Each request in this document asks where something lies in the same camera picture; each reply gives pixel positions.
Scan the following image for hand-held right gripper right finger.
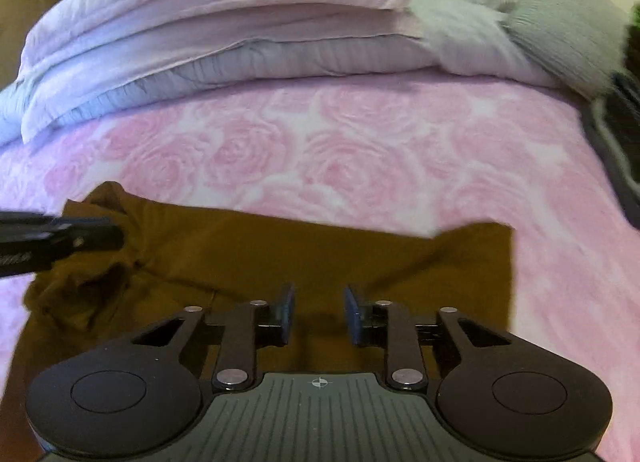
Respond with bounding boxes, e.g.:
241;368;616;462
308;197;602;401
343;284;512;391

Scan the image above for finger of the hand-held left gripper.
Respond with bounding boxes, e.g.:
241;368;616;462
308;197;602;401
0;211;126;263

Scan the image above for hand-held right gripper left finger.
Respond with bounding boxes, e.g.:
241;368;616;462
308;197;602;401
131;283;297;391

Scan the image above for folded lilac duvet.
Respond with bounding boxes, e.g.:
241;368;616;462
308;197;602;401
0;0;417;145

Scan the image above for pale grey comforter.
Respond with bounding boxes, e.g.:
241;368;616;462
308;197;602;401
407;0;563;88

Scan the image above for grey ribbed pillow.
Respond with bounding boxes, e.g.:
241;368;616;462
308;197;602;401
502;0;632;100

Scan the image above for brown pants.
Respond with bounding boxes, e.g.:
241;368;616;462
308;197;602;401
0;181;517;462

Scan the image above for dark grey bag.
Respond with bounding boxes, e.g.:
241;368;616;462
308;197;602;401
580;70;640;230

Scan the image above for pink rose blanket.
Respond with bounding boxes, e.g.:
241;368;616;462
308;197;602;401
0;66;640;462

